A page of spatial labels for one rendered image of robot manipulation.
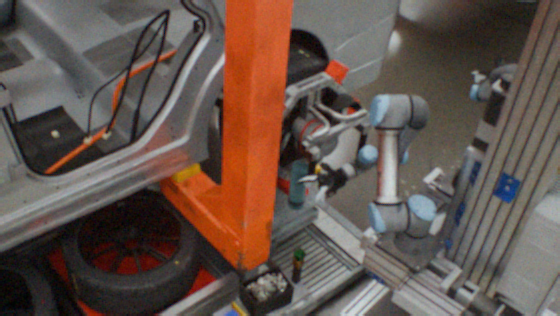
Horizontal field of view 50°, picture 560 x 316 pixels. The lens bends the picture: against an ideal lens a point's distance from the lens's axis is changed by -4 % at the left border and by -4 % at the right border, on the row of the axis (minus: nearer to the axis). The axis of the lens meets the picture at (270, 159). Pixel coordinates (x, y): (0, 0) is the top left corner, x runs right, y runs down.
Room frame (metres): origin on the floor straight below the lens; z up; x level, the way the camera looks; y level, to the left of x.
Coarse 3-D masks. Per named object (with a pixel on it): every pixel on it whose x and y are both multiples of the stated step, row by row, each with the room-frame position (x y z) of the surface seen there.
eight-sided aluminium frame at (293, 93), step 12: (324, 72) 2.53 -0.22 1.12; (300, 84) 2.41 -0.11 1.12; (312, 84) 2.41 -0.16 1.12; (324, 84) 2.46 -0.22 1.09; (336, 84) 2.51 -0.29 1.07; (288, 96) 2.35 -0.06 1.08; (300, 96) 2.35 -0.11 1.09; (336, 96) 2.61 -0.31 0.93; (288, 108) 2.30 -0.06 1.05; (336, 120) 2.61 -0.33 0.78; (288, 168) 2.39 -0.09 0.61; (288, 180) 2.34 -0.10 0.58
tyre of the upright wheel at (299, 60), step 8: (296, 48) 2.65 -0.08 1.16; (304, 48) 2.73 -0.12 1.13; (288, 56) 2.55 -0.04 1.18; (296, 56) 2.55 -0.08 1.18; (304, 56) 2.57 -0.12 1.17; (312, 56) 2.60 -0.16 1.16; (288, 64) 2.49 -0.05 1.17; (296, 64) 2.48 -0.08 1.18; (304, 64) 2.49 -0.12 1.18; (312, 64) 2.52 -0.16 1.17; (320, 64) 2.55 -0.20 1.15; (328, 64) 2.60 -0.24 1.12; (288, 72) 2.42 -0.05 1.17; (296, 72) 2.44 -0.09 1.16; (304, 72) 2.48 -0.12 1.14; (312, 72) 2.51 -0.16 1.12; (320, 72) 2.55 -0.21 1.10; (288, 80) 2.41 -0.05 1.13; (296, 80) 2.44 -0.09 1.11; (296, 160) 2.49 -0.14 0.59
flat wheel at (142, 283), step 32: (160, 192) 2.26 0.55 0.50; (96, 224) 2.06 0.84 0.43; (128, 224) 2.03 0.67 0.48; (160, 224) 2.05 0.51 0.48; (192, 224) 2.05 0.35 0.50; (64, 256) 1.78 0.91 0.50; (96, 256) 1.81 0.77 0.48; (128, 256) 1.86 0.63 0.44; (160, 256) 1.85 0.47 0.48; (192, 256) 1.85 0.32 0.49; (96, 288) 1.63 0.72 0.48; (128, 288) 1.63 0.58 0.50; (160, 288) 1.68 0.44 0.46
